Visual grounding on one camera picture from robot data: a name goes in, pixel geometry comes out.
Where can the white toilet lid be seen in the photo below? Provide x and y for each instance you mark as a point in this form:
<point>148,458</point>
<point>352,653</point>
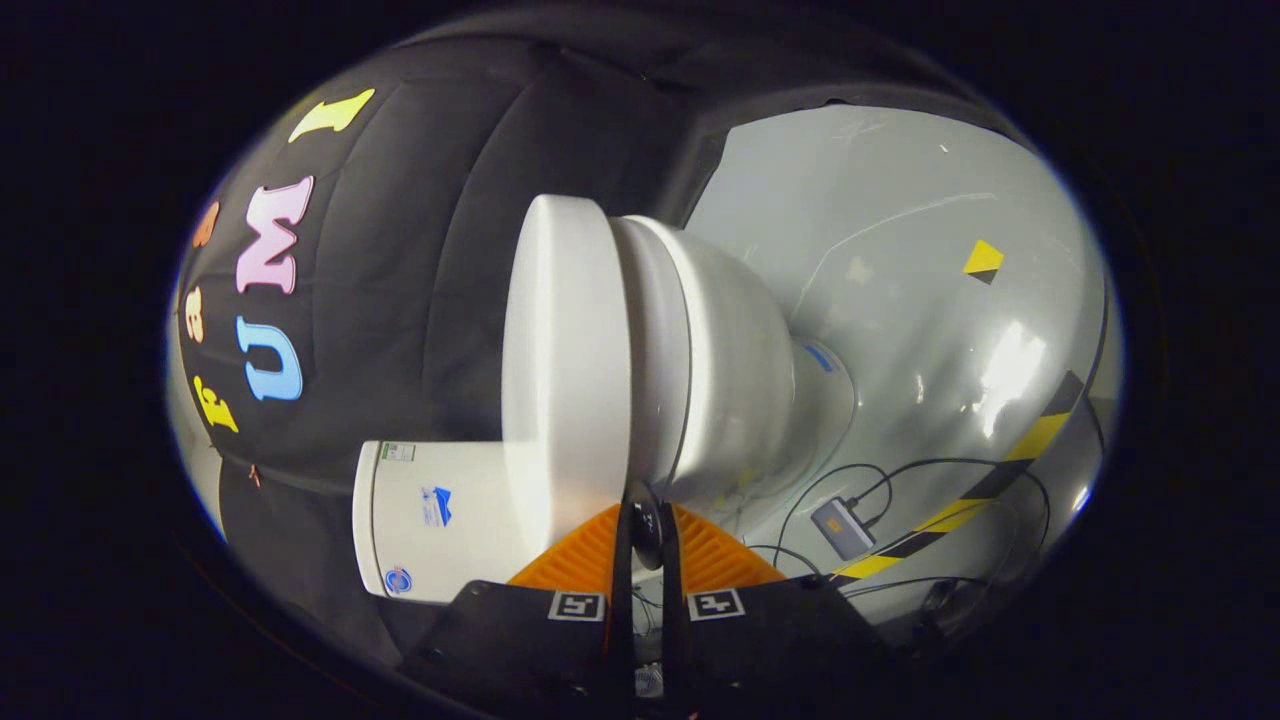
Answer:
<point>565,350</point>

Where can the small grey adapter box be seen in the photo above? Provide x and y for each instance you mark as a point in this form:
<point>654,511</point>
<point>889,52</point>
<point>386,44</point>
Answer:
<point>843,528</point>

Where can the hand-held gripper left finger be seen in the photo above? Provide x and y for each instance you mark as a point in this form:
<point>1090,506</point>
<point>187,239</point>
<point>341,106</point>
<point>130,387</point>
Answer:
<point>560,650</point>

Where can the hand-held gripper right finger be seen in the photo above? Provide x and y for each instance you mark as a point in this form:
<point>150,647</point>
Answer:
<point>760,650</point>

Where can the yellow black hazard tape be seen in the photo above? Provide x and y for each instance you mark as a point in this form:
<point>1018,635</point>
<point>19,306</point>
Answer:
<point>1035,437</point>

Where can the yellow black floor sticker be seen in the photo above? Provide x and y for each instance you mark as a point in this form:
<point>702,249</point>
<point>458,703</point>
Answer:
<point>983,260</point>

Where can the white ceramic toilet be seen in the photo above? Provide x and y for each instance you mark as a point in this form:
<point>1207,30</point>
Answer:
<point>720,350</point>

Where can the black backdrop cloth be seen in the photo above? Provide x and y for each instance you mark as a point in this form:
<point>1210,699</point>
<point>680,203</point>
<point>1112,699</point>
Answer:
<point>400,250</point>

